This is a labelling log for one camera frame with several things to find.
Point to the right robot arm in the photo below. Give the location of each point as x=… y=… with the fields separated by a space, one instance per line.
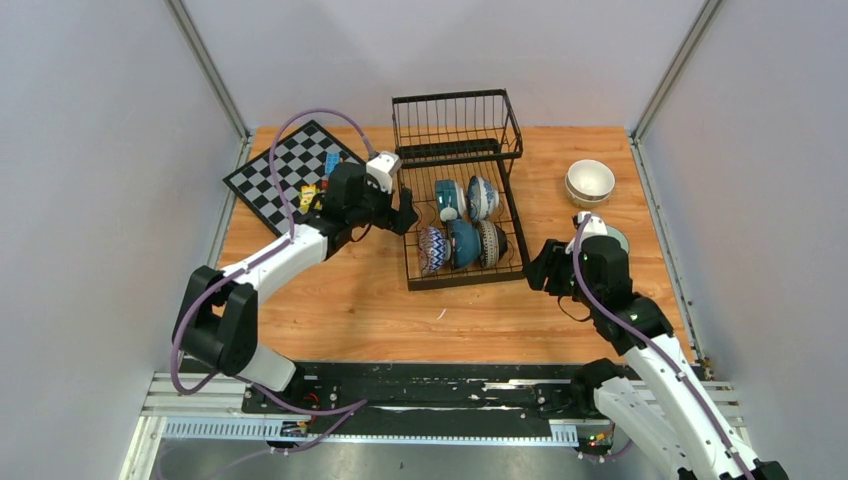
x=684 y=434

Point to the teal glazed bowl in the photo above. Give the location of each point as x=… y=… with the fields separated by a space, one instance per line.
x=450 y=199

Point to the blue floral white bowl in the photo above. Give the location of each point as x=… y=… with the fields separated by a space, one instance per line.
x=483 y=198

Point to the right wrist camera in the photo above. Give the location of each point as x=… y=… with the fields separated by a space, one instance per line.
x=587 y=225

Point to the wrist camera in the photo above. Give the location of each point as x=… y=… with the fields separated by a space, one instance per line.
x=587 y=225
x=383 y=168

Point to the blue toy block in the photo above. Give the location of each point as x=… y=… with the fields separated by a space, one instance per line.
x=332 y=159

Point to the black wire dish rack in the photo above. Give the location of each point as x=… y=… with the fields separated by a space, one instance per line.
x=457 y=151

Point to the yellow toy block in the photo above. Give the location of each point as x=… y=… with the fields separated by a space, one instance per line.
x=306 y=196

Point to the checkered board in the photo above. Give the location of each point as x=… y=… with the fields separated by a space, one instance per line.
x=300 y=162

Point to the cream white bowl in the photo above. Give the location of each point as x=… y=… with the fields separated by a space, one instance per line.
x=589 y=183

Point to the dark blue bowl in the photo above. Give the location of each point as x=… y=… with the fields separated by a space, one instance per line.
x=465 y=243

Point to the white green striped bowl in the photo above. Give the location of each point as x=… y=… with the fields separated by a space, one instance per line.
x=620 y=237

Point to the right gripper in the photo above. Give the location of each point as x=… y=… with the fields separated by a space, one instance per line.
x=548 y=263

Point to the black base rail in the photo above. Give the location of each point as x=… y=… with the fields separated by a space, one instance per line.
x=395 y=403

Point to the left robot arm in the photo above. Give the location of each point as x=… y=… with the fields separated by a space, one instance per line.
x=218 y=320

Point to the brown patterned bowl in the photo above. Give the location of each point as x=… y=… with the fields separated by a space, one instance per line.
x=494 y=244

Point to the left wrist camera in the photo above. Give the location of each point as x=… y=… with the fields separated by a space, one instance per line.
x=383 y=168

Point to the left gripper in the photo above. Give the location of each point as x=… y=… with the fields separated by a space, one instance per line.
x=396 y=221

